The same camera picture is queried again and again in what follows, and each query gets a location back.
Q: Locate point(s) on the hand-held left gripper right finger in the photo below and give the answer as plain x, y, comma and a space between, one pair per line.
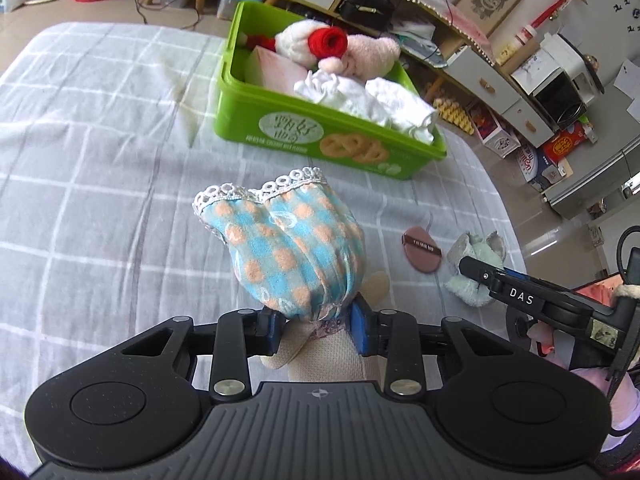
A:
359, 327

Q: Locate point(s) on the white and red carton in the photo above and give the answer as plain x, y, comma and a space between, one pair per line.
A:
497, 135

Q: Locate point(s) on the black bag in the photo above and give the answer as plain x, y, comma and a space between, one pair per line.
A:
365, 5

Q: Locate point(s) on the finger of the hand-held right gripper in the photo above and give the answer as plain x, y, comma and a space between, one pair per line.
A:
530, 280
480, 275

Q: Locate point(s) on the white plush with red hat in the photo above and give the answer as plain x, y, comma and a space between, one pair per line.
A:
295, 40

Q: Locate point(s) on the doll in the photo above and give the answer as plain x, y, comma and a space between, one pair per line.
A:
300, 245

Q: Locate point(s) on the green plastic box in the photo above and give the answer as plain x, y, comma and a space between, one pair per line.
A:
300, 130

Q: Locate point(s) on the pink plush toy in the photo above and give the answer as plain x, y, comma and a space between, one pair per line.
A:
370, 52

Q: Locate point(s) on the pink sponge block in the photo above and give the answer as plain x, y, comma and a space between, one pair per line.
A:
280, 72

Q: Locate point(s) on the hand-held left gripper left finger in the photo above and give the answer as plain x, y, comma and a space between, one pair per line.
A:
272, 327

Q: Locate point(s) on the white microwave oven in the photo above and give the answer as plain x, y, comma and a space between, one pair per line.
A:
555, 90

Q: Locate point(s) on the cream plastic bottle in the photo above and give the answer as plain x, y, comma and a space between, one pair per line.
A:
515, 45

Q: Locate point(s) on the mint green plush toy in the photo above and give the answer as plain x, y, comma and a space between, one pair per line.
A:
475, 247

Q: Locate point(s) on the yellow egg tray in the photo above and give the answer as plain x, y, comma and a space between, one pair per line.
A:
452, 115

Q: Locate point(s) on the brown powder puff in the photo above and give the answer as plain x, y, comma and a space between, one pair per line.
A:
422, 250

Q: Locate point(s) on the person's right hand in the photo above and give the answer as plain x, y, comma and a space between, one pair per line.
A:
544, 340

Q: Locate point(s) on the white and blue carton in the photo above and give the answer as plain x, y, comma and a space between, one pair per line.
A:
542, 167

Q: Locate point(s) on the red and yellow box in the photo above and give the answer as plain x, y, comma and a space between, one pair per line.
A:
567, 142

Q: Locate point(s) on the person's pink clothing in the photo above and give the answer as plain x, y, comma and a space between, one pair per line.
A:
600, 395

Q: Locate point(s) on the grey refrigerator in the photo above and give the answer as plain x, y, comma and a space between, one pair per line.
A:
595, 180

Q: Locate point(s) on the wooden cabinet with white drawers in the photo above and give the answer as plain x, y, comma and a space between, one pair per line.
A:
485, 80

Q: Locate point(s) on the blue plastic storage box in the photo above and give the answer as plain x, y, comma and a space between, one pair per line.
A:
235, 2

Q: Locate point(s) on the white lace-edged towel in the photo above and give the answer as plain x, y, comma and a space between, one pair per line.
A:
330, 92

